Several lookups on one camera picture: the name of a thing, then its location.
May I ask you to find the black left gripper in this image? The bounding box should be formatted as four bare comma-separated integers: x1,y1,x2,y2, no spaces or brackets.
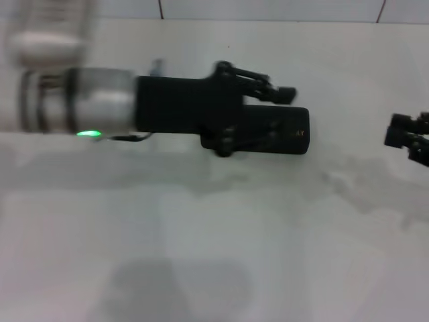
135,61,298,158

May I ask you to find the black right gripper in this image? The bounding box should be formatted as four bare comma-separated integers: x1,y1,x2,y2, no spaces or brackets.
383,111,429,168

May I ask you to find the black glasses case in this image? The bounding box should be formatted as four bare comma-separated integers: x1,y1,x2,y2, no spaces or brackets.
200,106,311,156

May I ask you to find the silver connector plug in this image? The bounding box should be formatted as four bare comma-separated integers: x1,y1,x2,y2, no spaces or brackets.
149,58,166,77

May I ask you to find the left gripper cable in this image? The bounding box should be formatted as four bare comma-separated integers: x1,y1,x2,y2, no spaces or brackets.
100,131,154,144

